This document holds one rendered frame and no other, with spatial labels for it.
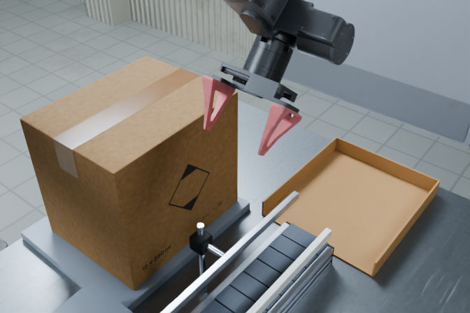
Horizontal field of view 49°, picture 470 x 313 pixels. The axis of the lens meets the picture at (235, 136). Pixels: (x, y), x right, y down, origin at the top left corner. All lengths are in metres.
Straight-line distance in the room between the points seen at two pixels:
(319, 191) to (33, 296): 0.62
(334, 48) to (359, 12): 2.19
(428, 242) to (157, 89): 0.61
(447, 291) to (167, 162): 0.56
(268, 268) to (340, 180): 0.35
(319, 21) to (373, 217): 0.56
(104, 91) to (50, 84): 2.44
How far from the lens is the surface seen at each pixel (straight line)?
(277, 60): 0.72
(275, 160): 1.26
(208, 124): 0.77
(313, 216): 1.12
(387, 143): 2.83
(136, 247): 0.91
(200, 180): 0.97
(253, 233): 0.90
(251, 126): 1.38
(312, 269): 0.96
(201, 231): 0.87
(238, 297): 0.92
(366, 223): 1.13
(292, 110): 0.70
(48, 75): 3.53
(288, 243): 1.00
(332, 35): 0.68
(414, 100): 2.92
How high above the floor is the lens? 1.61
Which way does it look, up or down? 36 degrees down
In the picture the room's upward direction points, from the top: straight up
